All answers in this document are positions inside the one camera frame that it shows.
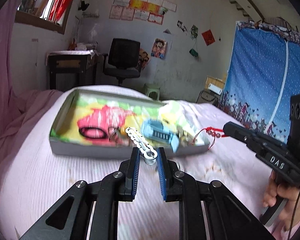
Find plain pink sheet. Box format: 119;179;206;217
0;89;64;170

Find shallow grey cardboard box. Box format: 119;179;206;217
49;88;210;159

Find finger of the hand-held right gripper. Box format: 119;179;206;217
223;121;262;155

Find blue printed wardrobe cover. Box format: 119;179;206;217
219;20;300;145

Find black wire rack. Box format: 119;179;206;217
197;89;219;104

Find black office chair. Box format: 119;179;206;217
102;38;142;87

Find pile of desk clutter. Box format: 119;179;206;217
69;39;98;51

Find brown cardboard box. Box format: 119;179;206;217
205;76;227;95

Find dark wooden desk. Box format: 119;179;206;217
46;50;103;90

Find black wall ornament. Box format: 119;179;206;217
78;0;90;12

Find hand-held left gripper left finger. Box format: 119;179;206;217
19;147;141;240

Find green hanging bag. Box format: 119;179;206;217
189;41;200;57

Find green plastic stool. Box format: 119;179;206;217
143;83;162;100

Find green wall photo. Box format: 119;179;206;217
190;24;199;40

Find red paper square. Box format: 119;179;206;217
201;29;215;46

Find orange cartoon wall picture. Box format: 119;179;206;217
138;48;151;71

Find black hair tie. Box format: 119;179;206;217
79;127;108;139

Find red string bracelet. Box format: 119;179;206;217
191;127;228;150

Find pink curtain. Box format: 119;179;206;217
0;4;18;145

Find colourful printed cloth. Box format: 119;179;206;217
52;92;205;148

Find beige hair claw clip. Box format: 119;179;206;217
176;127;194;147

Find orange cardboard box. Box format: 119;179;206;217
34;0;52;15

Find cartoon wall poster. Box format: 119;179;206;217
151;38;167;60

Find light blue smartwatch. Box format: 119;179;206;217
140;119;181;153

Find group of wall certificates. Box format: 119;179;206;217
109;0;177;25

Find person's right forearm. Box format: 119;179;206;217
270;202;300;240

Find brown bangles with yellow bead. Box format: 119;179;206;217
107;127;127;142

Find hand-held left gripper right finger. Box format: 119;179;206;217
157;147;275;240

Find person's right hand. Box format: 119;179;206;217
262;170;300;218

